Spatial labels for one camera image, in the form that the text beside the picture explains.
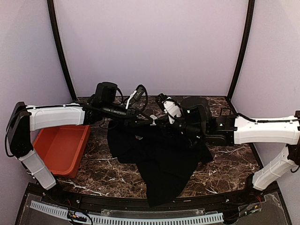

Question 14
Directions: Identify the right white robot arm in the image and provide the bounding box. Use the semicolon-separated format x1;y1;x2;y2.
156;94;300;203

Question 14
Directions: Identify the left black frame post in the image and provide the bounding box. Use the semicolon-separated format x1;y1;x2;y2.
47;0;77;101

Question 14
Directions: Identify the black front rail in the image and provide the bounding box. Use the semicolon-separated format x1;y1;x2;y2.
25;182;279;214

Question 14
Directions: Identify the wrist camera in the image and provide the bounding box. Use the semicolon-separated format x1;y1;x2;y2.
125;84;146;109
156;93;182;124

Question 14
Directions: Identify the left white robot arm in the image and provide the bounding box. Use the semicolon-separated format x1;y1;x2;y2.
4;82;148;204

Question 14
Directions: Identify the black frame post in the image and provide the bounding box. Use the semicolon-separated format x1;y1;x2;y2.
226;0;255;102
47;0;77;101

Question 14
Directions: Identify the right black frame post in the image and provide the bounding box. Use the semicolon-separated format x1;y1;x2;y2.
226;0;255;102

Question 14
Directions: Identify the orange plastic bin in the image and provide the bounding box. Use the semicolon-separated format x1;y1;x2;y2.
33;125;90;179

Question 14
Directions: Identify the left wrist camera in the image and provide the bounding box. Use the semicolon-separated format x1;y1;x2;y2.
125;84;146;109

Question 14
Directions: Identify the white slotted cable duct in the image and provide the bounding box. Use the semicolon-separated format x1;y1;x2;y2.
30;200;224;225

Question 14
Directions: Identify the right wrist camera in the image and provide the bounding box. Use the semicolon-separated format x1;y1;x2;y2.
156;93;182;124

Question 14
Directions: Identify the black display stand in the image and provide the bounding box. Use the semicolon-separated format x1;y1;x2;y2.
219;108;235;116

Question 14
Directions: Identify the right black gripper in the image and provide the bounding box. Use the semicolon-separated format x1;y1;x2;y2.
153;112;205;142

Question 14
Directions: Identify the black t-shirt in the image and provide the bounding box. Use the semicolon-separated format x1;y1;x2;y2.
107;120;213;199

